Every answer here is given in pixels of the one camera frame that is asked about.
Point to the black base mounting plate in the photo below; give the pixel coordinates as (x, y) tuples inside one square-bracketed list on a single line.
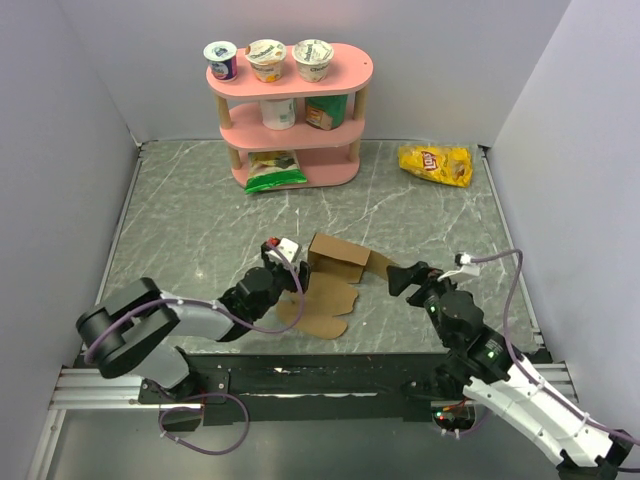
[(229, 388)]

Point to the green chip bag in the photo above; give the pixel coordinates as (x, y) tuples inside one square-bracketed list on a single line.
[(271, 169)]

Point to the brown cardboard box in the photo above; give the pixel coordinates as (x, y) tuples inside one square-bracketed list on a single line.
[(337, 266)]

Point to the orange Chobani yogurt cup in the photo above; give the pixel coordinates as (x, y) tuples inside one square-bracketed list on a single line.
[(266, 58)]

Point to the aluminium rail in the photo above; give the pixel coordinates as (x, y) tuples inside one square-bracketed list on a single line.
[(86, 389)]

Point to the purple white yogurt cup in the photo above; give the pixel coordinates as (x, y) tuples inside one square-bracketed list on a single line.
[(222, 60)]

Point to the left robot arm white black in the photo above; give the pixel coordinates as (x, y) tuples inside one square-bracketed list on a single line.
[(127, 332)]

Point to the pink three-tier shelf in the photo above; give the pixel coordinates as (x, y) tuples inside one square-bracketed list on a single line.
[(326, 157)]

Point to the yellow Lays chip bag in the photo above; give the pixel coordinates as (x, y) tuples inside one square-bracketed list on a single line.
[(446, 165)]

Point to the green snack box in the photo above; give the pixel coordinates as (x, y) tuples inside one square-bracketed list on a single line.
[(325, 112)]

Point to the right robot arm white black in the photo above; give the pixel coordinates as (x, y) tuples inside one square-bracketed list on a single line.
[(481, 365)]

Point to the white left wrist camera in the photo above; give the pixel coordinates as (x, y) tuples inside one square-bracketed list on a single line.
[(283, 248)]

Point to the white Chobani yogurt cup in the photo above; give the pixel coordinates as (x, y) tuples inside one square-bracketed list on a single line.
[(312, 57)]

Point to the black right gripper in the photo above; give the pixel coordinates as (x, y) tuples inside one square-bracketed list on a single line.
[(399, 278)]

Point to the white cup middle shelf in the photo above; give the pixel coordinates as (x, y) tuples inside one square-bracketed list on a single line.
[(278, 114)]

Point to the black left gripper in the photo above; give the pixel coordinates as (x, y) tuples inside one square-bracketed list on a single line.
[(268, 262)]

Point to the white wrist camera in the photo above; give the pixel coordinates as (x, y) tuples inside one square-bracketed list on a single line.
[(283, 248), (467, 269)]

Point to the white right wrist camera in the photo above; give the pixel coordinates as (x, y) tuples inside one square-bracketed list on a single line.
[(467, 269)]

